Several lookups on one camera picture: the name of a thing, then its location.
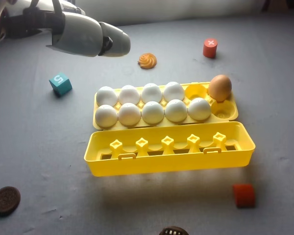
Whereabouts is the toy chocolate cake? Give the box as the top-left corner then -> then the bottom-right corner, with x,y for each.
159,226 -> 190,235

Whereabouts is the white backdrop sheet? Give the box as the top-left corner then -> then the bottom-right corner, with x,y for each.
73,0 -> 294,26

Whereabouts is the tan brown egg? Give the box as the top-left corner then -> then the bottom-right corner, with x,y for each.
208,74 -> 233,102

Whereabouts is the orange swirl toy cookie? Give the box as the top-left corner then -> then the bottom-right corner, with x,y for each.
138,52 -> 158,70

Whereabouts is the red cylinder with white cross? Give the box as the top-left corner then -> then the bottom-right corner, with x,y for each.
202,38 -> 219,59

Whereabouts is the yellow plastic egg carton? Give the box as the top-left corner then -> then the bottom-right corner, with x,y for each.
84,81 -> 256,177

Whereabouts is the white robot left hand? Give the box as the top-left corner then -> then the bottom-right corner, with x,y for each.
22,0 -> 131,58

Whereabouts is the dark chocolate sandwich cookie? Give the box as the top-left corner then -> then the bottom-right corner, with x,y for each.
0,186 -> 22,216

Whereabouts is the plain red block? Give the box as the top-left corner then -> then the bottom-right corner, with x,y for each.
232,184 -> 256,209

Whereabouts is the teal number five block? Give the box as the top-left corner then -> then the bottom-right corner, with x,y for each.
49,71 -> 73,97

